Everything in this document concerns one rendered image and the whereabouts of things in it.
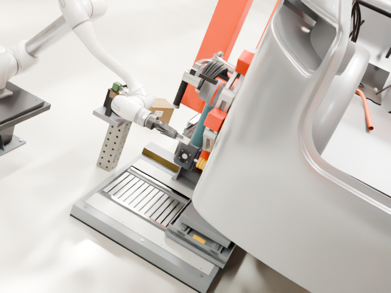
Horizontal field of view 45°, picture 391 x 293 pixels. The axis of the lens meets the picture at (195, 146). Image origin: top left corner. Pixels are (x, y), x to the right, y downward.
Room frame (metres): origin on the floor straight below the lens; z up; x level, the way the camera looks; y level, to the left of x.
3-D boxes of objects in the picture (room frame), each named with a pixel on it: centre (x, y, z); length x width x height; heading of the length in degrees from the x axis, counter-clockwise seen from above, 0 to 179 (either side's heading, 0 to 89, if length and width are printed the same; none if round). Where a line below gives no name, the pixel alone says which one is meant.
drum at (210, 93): (2.31, -0.02, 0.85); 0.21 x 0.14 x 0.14; 79
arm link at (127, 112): (2.19, 0.40, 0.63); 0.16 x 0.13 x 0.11; 79
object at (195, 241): (2.26, -0.26, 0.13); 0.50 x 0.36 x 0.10; 169
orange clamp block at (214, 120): (1.99, -0.04, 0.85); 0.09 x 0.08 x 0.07; 169
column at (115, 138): (2.59, 0.48, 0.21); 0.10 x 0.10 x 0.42; 79
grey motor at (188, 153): (2.61, -0.11, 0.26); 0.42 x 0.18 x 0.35; 79
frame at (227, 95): (2.30, -0.09, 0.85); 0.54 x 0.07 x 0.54; 169
